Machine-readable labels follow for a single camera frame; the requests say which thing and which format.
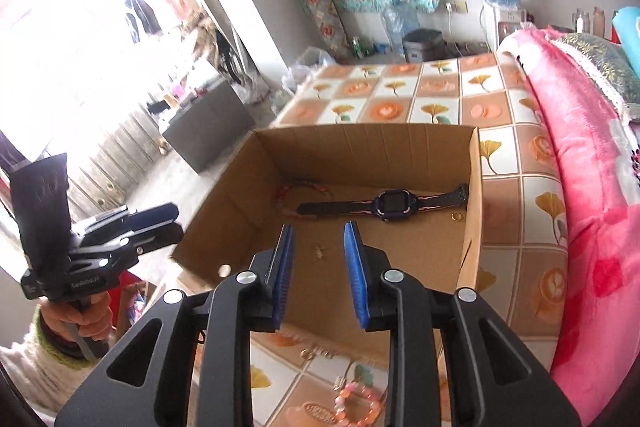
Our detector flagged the person left hand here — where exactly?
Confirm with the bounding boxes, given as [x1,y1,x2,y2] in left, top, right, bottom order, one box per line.
[39,291,113,341]

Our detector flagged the silver rhinestone pendant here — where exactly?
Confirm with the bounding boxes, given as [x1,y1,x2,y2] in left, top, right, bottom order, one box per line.
[333,376,347,391]

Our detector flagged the white water dispenser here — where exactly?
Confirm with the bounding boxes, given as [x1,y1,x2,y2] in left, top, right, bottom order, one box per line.
[480,0,527,51]

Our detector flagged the patterned tablecloth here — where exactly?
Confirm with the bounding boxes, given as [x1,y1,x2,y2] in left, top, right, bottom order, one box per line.
[188,51,572,427]

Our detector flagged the dark grey cabinet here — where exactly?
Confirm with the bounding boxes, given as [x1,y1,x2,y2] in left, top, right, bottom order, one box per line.
[162,80,255,173]

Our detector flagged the gold butterfly brooch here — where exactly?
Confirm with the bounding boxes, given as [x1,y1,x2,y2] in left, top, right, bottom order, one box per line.
[299,346,336,361]

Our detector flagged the purple kids smartwatch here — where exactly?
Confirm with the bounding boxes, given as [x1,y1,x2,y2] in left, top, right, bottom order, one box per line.
[296,184,469,222]

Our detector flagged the pink floral blanket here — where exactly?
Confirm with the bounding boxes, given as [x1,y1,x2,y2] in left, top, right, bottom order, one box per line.
[500,28,639,426]

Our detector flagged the brown cardboard box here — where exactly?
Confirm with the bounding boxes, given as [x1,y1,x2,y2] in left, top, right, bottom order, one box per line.
[170,121,484,358]

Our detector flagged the black trash bin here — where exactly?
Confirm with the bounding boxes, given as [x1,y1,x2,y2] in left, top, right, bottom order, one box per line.
[402,28,448,63]

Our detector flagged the patterned rolled cushion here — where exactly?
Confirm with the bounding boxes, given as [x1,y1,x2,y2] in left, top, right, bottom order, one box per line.
[304,0,352,63]

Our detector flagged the pink orange bead bracelet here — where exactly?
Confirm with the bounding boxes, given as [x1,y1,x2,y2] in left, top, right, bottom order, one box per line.
[333,380,388,427]

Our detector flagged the gold ring earring with charm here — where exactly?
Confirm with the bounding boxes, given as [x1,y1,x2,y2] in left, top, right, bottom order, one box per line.
[312,245,329,261]

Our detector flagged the grey lace pillow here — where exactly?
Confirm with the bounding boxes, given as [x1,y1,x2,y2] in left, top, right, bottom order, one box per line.
[551,32,639,124]

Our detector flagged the blue cartoon pillow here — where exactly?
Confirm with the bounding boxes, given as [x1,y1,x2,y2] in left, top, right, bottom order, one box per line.
[612,6,640,76]

